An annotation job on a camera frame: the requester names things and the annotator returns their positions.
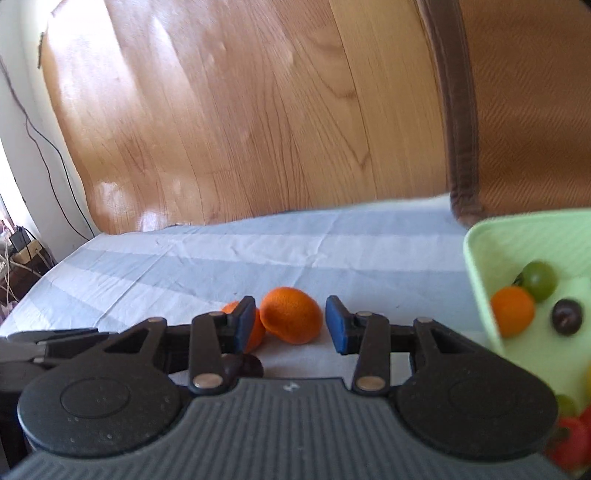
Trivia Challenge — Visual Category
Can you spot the orange mandarin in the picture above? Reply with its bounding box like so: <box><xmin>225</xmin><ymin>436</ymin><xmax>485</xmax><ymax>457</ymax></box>
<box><xmin>490</xmin><ymin>285</ymin><xmax>536</xmax><ymax>338</ymax></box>
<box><xmin>221</xmin><ymin>301</ymin><xmax>266</xmax><ymax>353</ymax></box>
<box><xmin>259</xmin><ymin>287</ymin><xmax>324</xmax><ymax>345</ymax></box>

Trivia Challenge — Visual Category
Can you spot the green tomato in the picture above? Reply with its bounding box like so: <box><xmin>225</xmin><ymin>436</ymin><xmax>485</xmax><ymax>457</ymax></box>
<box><xmin>520</xmin><ymin>261</ymin><xmax>558</xmax><ymax>303</ymax></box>

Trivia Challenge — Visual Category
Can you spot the dark purple plum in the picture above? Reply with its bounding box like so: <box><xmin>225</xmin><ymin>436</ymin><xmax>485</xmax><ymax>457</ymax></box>
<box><xmin>551</xmin><ymin>298</ymin><xmax>583</xmax><ymax>336</ymax></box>

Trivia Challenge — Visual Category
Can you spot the large red tomato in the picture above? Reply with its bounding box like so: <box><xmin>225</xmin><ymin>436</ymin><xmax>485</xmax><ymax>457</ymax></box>
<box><xmin>546</xmin><ymin>407</ymin><xmax>590</xmax><ymax>472</ymax></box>

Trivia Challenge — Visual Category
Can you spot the striped light blue cloth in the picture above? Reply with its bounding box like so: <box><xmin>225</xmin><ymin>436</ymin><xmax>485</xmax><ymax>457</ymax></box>
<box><xmin>0</xmin><ymin>193</ymin><xmax>509</xmax><ymax>384</ymax></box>

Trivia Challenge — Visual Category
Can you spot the black power adapter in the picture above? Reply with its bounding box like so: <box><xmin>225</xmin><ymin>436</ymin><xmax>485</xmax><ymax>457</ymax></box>
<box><xmin>9</xmin><ymin>226</ymin><xmax>31</xmax><ymax>252</ymax></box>

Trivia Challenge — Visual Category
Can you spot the light green plastic basket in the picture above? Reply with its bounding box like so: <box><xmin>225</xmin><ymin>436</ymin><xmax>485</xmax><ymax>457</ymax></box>
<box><xmin>464</xmin><ymin>209</ymin><xmax>590</xmax><ymax>410</ymax></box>

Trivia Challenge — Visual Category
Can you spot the brown woven cushion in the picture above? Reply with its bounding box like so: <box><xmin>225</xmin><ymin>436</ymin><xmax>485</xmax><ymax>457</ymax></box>
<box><xmin>418</xmin><ymin>1</ymin><xmax>590</xmax><ymax>226</ymax></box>

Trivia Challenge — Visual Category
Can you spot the black cable on wall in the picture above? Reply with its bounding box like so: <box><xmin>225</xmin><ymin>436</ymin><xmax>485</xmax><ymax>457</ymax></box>
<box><xmin>0</xmin><ymin>55</ymin><xmax>96</xmax><ymax>241</ymax></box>

